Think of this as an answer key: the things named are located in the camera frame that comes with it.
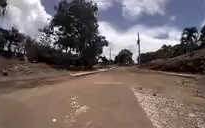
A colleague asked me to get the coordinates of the bare earth ground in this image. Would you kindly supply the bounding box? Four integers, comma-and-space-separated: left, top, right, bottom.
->
0, 54, 78, 94

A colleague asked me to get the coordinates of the row of trees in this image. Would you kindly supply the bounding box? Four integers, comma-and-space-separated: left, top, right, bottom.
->
0, 25, 71, 68
139, 19, 205, 65

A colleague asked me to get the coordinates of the pale concrete kerb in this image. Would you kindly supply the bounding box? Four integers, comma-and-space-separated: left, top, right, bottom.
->
69, 67, 116, 78
155, 68, 200, 80

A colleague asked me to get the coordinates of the brown paved road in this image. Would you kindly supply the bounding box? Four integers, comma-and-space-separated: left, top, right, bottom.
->
0, 65, 205, 128

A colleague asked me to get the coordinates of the large dark tree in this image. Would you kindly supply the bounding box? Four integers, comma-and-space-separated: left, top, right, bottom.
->
41, 0, 110, 70

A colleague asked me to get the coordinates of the round dark tree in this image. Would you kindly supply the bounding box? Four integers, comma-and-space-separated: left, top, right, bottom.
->
114, 48, 135, 66

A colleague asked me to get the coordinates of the earth bank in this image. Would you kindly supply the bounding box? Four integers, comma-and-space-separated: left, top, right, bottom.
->
139, 46, 205, 76

